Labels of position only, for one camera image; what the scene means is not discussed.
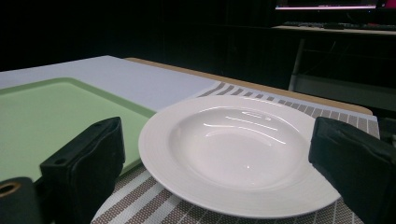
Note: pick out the desk with metal legs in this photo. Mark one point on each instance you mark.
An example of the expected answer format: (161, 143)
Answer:
(342, 59)

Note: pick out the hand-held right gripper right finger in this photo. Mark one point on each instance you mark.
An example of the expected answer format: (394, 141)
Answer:
(355, 165)

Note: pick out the light green tray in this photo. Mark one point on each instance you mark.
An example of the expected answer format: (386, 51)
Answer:
(46, 124)

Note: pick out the white deep plate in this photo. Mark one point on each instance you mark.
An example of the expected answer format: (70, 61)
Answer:
(236, 152)

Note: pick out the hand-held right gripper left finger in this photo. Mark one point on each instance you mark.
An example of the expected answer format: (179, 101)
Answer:
(87, 168)

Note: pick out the striped woven placemat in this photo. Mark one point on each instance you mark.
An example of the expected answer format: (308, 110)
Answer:
(149, 202)

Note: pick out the white board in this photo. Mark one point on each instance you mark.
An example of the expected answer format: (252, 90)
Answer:
(124, 77)

